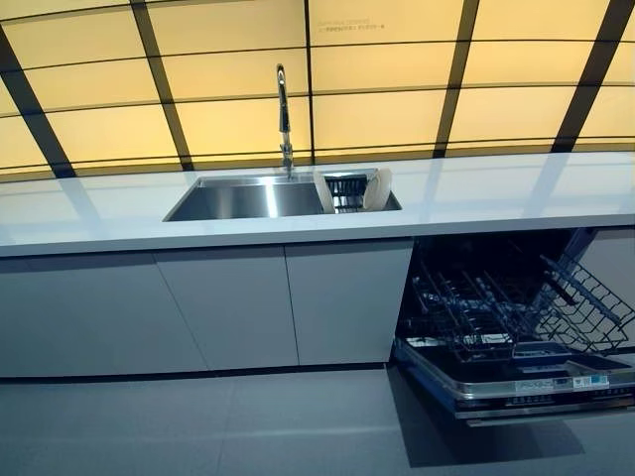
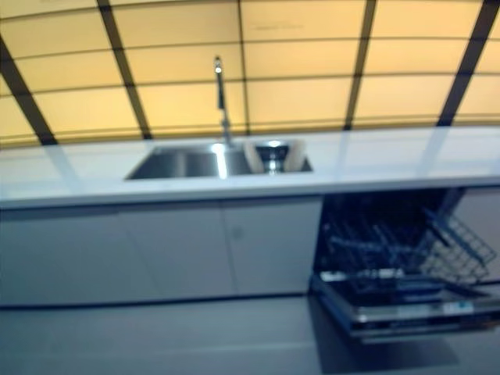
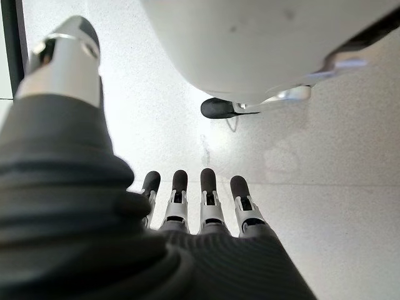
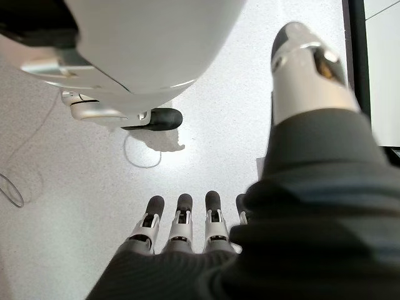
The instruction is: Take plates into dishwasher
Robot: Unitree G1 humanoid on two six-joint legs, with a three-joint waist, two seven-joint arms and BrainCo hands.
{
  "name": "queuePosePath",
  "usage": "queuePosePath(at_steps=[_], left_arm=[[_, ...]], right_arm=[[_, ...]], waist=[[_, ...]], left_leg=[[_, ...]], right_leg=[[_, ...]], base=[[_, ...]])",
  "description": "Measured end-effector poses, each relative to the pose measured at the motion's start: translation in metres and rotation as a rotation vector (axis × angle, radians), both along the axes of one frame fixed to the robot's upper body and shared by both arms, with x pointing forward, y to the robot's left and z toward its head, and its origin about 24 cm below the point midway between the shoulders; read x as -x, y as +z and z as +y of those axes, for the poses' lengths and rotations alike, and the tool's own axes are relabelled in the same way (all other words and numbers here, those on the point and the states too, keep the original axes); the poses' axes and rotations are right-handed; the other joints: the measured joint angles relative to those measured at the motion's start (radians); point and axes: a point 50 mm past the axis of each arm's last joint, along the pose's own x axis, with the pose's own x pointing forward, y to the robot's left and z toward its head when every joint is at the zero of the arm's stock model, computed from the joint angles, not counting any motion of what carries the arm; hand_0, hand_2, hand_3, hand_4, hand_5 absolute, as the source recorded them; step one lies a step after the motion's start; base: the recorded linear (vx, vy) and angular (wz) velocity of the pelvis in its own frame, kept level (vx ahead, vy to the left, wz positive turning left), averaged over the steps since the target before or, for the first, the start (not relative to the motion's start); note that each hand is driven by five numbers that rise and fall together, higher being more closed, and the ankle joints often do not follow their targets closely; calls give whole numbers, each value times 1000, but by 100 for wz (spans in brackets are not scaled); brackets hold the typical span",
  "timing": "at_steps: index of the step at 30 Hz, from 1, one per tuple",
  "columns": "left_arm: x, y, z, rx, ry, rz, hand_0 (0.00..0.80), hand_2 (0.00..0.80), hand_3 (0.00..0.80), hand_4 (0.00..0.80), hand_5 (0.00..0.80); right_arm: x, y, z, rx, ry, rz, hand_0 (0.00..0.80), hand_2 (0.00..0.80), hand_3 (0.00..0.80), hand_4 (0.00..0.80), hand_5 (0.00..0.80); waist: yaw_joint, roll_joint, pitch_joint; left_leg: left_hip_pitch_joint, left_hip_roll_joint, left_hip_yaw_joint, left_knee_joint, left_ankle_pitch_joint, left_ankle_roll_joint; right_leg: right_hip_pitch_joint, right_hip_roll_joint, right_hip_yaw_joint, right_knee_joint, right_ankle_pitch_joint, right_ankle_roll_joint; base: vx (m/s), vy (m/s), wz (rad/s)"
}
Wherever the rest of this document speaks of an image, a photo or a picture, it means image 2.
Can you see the cream ceramic plate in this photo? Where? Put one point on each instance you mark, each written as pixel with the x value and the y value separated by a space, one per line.
pixel 295 154
pixel 252 158

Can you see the narrow white cabinet door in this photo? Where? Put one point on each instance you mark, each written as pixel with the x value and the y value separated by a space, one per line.
pixel 273 250

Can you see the black dish drying rack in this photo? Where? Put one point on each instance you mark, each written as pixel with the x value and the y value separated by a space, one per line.
pixel 273 156

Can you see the open built-in dishwasher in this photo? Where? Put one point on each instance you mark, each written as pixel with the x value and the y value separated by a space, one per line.
pixel 410 316

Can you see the chrome kitchen faucet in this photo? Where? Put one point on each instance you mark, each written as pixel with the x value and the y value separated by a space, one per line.
pixel 223 101

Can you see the stainless steel sink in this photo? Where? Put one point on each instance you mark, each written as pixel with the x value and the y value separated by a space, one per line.
pixel 183 164

